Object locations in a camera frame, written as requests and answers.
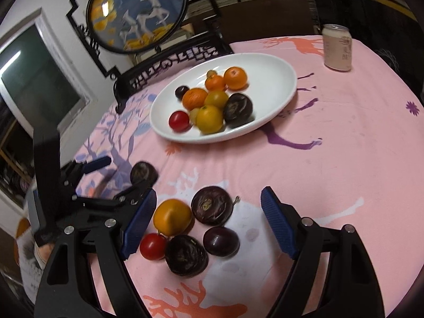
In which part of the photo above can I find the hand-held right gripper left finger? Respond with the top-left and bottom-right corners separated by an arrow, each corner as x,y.
35,188 -> 158,318

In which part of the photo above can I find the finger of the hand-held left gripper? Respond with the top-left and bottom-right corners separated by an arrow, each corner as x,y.
78,182 -> 152,213
64,156 -> 112,181

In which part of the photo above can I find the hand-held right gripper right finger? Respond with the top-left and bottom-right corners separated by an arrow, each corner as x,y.
260,186 -> 386,318

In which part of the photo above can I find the red cherry tomato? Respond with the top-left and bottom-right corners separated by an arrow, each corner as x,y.
169,111 -> 191,131
139,233 -> 168,260

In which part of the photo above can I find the yellow-orange kumquat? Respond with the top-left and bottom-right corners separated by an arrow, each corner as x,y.
195,105 -> 225,135
204,90 -> 229,108
153,199 -> 193,236

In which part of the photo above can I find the small orange mandarin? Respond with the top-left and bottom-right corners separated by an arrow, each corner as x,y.
205,74 -> 227,92

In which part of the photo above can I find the white oval plate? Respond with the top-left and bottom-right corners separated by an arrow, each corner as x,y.
150,53 -> 297,144

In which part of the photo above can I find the large orange mandarin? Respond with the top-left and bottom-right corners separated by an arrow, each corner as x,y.
224,67 -> 248,91

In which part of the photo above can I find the pink printed tablecloth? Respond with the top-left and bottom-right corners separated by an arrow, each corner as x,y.
71,35 -> 424,318

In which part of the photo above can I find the black carved wooden chair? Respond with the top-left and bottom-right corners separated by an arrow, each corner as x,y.
113,33 -> 234,113

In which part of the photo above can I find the round deer painting screen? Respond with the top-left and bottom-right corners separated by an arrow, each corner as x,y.
66,0 -> 226,80

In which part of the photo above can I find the pale drink can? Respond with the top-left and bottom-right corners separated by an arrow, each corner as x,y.
322,24 -> 352,72

